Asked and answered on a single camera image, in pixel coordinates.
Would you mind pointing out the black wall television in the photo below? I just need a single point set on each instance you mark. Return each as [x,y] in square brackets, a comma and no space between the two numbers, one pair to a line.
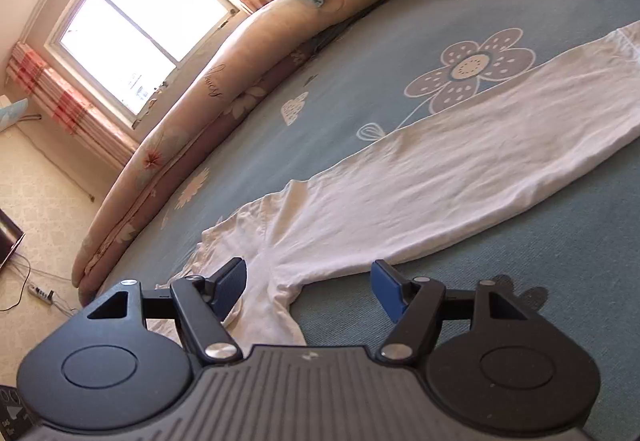
[11,236]

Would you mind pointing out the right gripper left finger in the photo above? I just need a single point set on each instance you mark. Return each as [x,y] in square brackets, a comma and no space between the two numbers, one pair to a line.
[132,353]

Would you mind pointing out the white long sleeve shirt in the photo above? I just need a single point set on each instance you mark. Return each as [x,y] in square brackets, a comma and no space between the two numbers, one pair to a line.
[427,186]

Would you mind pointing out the window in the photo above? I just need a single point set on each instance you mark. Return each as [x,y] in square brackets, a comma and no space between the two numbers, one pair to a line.
[135,58]

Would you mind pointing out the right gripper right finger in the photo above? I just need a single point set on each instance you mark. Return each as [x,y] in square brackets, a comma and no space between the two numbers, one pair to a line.
[484,356]

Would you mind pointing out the blue floral bed sheet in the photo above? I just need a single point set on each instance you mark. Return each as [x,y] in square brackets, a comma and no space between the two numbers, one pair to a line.
[575,255]

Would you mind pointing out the pink curtain left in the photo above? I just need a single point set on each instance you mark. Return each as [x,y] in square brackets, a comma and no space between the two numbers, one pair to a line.
[68,107]

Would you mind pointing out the pink floral folded quilt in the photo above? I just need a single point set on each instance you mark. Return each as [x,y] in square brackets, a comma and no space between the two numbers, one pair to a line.
[267,47]

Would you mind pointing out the white power strip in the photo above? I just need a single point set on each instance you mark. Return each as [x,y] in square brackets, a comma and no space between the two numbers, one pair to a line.
[41,294]

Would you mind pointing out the white air conditioner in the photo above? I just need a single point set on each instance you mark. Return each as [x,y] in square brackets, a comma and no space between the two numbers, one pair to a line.
[12,113]

